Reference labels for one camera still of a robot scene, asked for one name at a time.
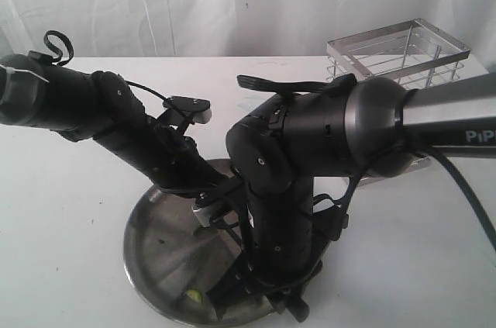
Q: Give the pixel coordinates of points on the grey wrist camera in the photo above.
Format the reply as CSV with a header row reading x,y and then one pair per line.
x,y
177,108
204,209

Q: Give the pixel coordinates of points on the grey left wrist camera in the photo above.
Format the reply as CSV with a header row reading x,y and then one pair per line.
x,y
177,108

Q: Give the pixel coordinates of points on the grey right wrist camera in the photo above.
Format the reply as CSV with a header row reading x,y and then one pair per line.
x,y
204,209

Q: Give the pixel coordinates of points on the wire metal rack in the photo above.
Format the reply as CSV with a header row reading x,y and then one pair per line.
x,y
388,63

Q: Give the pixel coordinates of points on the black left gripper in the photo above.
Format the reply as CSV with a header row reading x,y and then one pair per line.
x,y
179,169

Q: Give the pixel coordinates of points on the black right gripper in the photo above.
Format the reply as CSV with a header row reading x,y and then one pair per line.
x,y
232,289

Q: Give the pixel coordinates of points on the white backdrop curtain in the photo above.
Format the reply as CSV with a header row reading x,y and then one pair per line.
x,y
193,28

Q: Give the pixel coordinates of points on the round stainless steel plate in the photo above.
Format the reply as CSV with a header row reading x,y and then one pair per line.
x,y
174,258

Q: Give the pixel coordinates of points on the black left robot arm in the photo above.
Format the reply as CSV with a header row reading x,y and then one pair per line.
x,y
39,91

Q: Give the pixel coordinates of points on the black and grey right robot arm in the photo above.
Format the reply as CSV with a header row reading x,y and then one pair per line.
x,y
299,158

